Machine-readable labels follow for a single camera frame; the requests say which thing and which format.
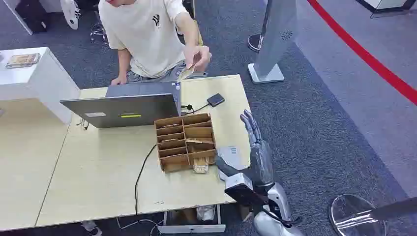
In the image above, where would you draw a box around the white plastic bag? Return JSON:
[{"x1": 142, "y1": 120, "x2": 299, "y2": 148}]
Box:
[{"x1": 196, "y1": 205, "x2": 216, "y2": 222}]

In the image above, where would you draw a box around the grey floor box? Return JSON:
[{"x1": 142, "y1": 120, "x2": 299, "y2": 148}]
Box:
[{"x1": 157, "y1": 204, "x2": 226, "y2": 235}]

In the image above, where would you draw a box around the white floor cable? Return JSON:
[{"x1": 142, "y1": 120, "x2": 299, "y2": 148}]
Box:
[{"x1": 116, "y1": 217, "x2": 164, "y2": 236}]

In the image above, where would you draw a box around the wooden card box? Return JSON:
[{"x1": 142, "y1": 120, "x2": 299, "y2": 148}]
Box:
[{"x1": 153, "y1": 113, "x2": 218, "y2": 173}]

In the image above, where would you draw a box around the chrome stanchion base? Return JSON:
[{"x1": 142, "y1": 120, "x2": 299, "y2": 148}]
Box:
[{"x1": 328, "y1": 194, "x2": 417, "y2": 236}]

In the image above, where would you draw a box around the white kiosk stand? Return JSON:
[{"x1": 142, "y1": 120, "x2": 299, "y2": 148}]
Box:
[{"x1": 247, "y1": 0, "x2": 298, "y2": 85}]

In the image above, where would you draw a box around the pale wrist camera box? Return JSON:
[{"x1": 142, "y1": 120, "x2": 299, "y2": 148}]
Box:
[{"x1": 224, "y1": 173, "x2": 269, "y2": 207}]

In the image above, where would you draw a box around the white cabinet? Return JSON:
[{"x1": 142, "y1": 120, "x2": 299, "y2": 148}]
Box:
[{"x1": 0, "y1": 47, "x2": 81, "y2": 125}]

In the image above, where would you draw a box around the flat printed tray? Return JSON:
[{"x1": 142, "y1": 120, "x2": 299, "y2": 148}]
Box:
[{"x1": 5, "y1": 53, "x2": 41, "y2": 69}]

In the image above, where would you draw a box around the long black cable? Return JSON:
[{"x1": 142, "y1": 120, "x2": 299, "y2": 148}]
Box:
[{"x1": 134, "y1": 144, "x2": 158, "y2": 217}]

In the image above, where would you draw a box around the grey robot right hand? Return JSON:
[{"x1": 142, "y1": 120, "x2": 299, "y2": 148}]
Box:
[{"x1": 215, "y1": 110, "x2": 275, "y2": 189}]

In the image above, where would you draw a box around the person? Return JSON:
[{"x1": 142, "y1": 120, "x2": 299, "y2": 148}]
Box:
[{"x1": 97, "y1": 0, "x2": 212, "y2": 86}]

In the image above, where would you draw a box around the white card with barcode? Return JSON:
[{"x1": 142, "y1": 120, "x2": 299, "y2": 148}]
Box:
[{"x1": 217, "y1": 146, "x2": 249, "y2": 181}]

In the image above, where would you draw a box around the black bag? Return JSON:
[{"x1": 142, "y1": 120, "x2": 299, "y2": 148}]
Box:
[{"x1": 14, "y1": 0, "x2": 50, "y2": 34}]

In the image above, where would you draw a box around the person's left hand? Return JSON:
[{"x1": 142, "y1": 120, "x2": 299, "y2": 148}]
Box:
[{"x1": 183, "y1": 45, "x2": 212, "y2": 73}]

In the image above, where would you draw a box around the chrome chair base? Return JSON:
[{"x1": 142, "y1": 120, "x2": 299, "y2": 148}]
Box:
[{"x1": 89, "y1": 22, "x2": 109, "y2": 44}]

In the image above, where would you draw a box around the small black device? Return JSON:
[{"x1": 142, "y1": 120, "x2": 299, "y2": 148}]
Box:
[{"x1": 207, "y1": 93, "x2": 226, "y2": 108}]

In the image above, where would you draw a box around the thin black device cable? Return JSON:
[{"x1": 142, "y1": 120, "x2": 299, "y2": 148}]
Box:
[{"x1": 180, "y1": 103, "x2": 211, "y2": 116}]

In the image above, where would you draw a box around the red barrier belt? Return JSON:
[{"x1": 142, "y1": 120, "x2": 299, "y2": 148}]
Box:
[{"x1": 307, "y1": 0, "x2": 417, "y2": 107}]

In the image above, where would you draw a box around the grey laptop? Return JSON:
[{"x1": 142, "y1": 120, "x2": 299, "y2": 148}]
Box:
[{"x1": 60, "y1": 81, "x2": 182, "y2": 129}]

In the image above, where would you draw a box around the white shoe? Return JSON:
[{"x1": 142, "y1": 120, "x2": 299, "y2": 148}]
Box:
[{"x1": 60, "y1": 0, "x2": 81, "y2": 30}]

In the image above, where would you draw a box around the round dark stanchion base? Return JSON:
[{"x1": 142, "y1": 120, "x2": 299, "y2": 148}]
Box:
[{"x1": 247, "y1": 32, "x2": 265, "y2": 53}]

